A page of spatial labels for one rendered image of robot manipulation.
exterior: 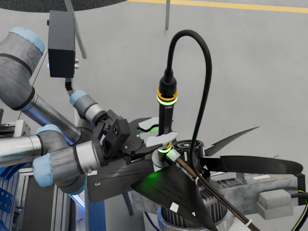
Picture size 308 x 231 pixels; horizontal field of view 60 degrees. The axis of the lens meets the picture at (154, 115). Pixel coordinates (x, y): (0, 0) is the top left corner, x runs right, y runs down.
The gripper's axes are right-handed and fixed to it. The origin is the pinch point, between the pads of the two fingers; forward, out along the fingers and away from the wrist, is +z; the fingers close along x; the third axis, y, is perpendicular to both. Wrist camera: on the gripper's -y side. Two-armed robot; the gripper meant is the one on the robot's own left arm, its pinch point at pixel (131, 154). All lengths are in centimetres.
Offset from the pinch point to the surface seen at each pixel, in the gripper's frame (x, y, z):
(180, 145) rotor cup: -5.1, 13.1, 11.5
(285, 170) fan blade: -14, 25, 42
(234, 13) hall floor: 91, 250, -83
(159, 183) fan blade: -21.6, -8.3, 18.6
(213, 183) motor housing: 3.4, 14.6, 27.5
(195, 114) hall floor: 107, 109, -27
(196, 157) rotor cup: -8.6, 11.8, 18.8
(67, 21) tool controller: -8, 23, -68
